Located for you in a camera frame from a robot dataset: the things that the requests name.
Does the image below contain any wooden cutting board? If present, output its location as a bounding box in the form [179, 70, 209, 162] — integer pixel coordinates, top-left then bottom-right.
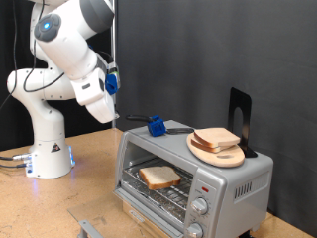
[186, 132, 246, 169]

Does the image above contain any black base cable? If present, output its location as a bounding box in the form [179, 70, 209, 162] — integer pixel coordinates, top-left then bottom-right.
[0, 162, 30, 170]
[0, 152, 33, 163]

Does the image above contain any black metal bookend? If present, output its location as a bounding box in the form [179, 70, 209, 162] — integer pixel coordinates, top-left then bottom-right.
[227, 87, 259, 159]

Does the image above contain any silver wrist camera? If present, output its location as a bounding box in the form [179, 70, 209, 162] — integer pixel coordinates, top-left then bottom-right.
[107, 61, 121, 89]

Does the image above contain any vertical metal pole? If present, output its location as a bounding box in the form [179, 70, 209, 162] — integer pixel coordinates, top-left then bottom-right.
[110, 0, 119, 129]

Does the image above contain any wire oven rack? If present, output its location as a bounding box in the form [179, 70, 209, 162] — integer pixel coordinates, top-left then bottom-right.
[122, 158, 194, 212]

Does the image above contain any glass oven door with handle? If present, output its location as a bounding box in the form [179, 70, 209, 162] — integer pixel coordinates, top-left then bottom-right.
[67, 187, 186, 238]

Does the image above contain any wooden box under oven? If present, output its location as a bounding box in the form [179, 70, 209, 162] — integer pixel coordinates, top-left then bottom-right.
[122, 200, 174, 238]

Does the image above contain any silver toaster oven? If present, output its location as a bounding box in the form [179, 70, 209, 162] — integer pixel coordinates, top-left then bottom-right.
[113, 119, 274, 238]

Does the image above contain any metal spatula with blue block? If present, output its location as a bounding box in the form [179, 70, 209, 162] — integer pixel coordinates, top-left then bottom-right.
[125, 114, 196, 138]

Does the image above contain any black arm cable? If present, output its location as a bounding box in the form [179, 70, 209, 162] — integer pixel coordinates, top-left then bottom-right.
[0, 0, 115, 112]

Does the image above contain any silver oven knob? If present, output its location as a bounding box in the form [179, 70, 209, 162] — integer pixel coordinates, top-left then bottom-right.
[185, 222, 204, 238]
[190, 197, 209, 216]

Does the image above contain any white bread slice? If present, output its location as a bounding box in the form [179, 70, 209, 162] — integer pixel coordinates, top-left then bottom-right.
[138, 165, 182, 191]
[193, 127, 242, 149]
[190, 138, 234, 155]

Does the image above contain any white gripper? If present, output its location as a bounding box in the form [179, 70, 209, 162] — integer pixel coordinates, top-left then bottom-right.
[84, 54, 121, 124]

